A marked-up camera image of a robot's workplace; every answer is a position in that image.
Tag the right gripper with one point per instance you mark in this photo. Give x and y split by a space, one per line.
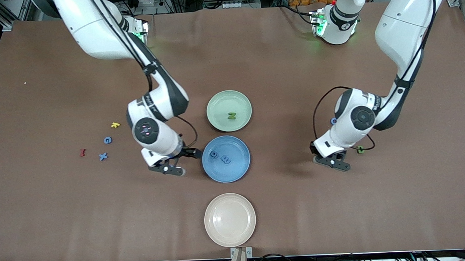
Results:
188 152

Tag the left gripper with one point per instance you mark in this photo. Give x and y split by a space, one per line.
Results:
351 149

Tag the green foam letter B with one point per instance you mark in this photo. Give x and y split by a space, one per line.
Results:
360 151

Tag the blue foam letter Q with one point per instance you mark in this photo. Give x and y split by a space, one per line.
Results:
211 154

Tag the blue foam letter E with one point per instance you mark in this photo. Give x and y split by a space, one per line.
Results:
226 160

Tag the green foam letter N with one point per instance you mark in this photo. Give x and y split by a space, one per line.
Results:
232 115

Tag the blue foam letter X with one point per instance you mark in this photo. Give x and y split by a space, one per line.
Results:
103 156

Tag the blue foam letter G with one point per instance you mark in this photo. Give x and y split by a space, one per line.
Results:
104 140

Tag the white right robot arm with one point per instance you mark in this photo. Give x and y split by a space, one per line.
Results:
146 130

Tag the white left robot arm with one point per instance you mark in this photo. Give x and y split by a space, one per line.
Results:
362 117

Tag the blue round plate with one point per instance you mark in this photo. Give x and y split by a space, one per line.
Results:
226 174

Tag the pale green round plate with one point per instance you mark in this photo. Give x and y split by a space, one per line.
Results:
219 107

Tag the yellow foam letter K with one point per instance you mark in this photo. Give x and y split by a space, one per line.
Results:
115 125

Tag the beige round plate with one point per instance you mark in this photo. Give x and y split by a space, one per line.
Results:
229 220

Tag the red foam letter I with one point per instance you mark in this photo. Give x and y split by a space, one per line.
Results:
82 152

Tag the white power strip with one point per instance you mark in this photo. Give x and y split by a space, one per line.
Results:
235 5

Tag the metal table edge bracket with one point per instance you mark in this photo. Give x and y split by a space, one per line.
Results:
241 252

